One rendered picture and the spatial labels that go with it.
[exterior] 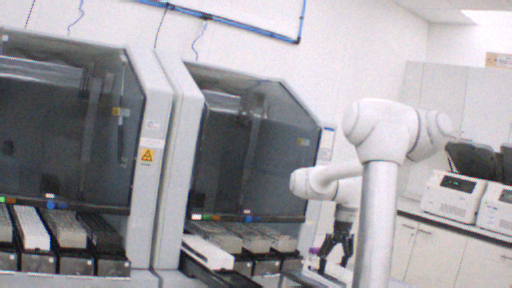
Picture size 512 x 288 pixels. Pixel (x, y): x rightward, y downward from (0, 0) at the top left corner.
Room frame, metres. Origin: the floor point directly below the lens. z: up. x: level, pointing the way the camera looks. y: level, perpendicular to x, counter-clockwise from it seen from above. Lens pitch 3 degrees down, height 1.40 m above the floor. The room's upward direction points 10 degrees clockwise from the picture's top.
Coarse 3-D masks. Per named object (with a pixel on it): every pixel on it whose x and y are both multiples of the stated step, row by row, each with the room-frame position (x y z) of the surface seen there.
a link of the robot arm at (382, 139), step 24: (360, 120) 1.20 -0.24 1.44; (384, 120) 1.20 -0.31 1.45; (408, 120) 1.22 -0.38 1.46; (360, 144) 1.22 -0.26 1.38; (384, 144) 1.18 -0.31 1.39; (408, 144) 1.22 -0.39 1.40; (384, 168) 1.18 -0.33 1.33; (384, 192) 1.16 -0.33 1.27; (360, 216) 1.18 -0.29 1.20; (384, 216) 1.14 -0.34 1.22; (360, 240) 1.15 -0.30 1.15; (384, 240) 1.13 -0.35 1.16; (360, 264) 1.13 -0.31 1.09; (384, 264) 1.11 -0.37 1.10
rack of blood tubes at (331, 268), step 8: (304, 264) 1.86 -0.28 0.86; (312, 264) 1.82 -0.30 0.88; (328, 264) 1.84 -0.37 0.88; (336, 264) 1.85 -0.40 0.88; (304, 272) 1.85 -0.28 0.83; (312, 272) 1.81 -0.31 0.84; (328, 272) 1.74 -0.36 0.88; (336, 272) 1.73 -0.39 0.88; (344, 272) 1.74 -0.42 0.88; (352, 272) 1.75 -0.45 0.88; (320, 280) 1.76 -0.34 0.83; (328, 280) 1.79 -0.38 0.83; (336, 280) 1.81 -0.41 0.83; (344, 280) 1.66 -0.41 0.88
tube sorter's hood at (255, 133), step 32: (192, 64) 2.17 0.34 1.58; (224, 96) 2.02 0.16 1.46; (256, 96) 2.18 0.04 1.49; (288, 96) 2.37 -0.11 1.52; (224, 128) 1.91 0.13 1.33; (256, 128) 2.00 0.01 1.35; (288, 128) 2.10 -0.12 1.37; (320, 128) 2.21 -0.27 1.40; (224, 160) 1.93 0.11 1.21; (256, 160) 2.02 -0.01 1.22; (288, 160) 2.12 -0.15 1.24; (192, 192) 1.85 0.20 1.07; (224, 192) 1.94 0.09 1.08; (256, 192) 2.04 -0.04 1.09; (288, 192) 2.14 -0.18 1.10
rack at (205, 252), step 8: (184, 240) 1.90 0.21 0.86; (192, 240) 1.91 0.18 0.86; (200, 240) 1.94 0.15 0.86; (184, 248) 1.90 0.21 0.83; (192, 248) 1.92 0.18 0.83; (200, 248) 1.83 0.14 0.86; (208, 248) 1.85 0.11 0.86; (216, 248) 1.87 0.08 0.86; (192, 256) 1.84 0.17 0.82; (200, 256) 1.90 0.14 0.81; (208, 256) 1.75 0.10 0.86; (216, 256) 1.77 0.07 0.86; (224, 256) 1.78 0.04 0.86; (232, 256) 1.79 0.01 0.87; (208, 264) 1.74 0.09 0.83; (216, 264) 1.74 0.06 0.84; (224, 264) 1.76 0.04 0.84; (232, 264) 1.78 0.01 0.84
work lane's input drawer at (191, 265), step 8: (184, 256) 1.86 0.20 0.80; (184, 264) 1.85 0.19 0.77; (192, 264) 1.80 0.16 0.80; (200, 264) 1.77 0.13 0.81; (192, 272) 1.79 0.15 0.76; (200, 272) 1.75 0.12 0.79; (208, 272) 1.72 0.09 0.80; (216, 272) 1.72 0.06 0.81; (224, 272) 1.74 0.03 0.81; (232, 272) 1.76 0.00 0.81; (240, 272) 1.75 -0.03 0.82; (200, 280) 1.74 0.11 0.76; (208, 280) 1.70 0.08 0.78; (216, 280) 1.66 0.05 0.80; (224, 280) 1.64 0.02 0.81; (232, 280) 1.68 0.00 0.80; (240, 280) 1.70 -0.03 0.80; (248, 280) 1.70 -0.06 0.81
